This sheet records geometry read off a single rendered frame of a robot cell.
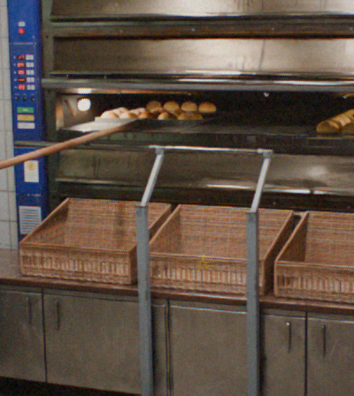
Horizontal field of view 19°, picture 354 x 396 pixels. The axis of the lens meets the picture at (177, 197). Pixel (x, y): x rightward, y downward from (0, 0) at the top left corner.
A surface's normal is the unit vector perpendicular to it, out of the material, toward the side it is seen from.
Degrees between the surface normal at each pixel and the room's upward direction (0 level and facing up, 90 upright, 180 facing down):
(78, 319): 90
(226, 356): 91
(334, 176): 70
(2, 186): 90
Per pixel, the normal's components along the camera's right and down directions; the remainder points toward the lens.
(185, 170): -0.36, -0.17
